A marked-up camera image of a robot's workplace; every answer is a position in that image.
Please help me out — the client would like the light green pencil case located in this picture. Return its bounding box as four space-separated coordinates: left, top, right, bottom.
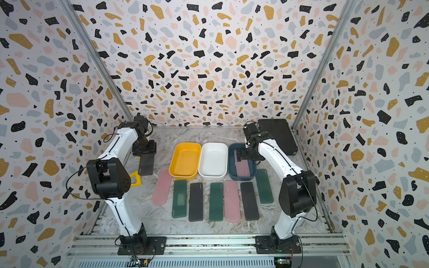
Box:
172 180 187 218

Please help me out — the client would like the dark grey pencil case right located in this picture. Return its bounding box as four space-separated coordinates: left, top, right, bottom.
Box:
240 182 260 221

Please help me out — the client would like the dark grey pencil case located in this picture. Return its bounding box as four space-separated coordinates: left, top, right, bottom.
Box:
189 183 204 222
240 182 260 221

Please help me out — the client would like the yellow triangular block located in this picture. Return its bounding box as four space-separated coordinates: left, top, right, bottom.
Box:
130 171 141 187

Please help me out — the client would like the yellow storage box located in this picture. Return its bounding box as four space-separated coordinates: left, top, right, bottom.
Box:
169 142 202 180

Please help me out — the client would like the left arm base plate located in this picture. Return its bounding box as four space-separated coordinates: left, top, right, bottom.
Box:
117 236 167 256

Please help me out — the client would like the dark teal storage box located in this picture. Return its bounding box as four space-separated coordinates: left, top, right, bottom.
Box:
228 143 257 182

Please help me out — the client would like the pink pencil case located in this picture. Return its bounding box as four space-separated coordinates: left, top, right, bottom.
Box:
151 168 173 206
223 181 241 223
235 160 251 178

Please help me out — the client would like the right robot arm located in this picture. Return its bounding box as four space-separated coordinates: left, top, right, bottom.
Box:
234 121 317 253

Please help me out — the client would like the white storage box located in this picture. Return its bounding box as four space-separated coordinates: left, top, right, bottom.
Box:
198 142 228 180

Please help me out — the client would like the black briefcase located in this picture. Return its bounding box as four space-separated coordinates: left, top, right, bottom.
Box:
258 119 298 156

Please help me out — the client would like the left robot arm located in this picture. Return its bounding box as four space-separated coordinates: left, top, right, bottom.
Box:
87 114 156 250

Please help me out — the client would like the dark grey pencil case left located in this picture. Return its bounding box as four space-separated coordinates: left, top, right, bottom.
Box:
189 183 204 222

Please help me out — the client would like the black pencil case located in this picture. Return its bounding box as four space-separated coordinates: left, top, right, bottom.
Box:
138 154 155 176

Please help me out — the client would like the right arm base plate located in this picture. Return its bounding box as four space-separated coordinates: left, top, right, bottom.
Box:
255 233 302 254

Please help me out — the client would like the aluminium rail frame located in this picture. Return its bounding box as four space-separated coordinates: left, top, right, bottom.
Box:
64 233 354 268

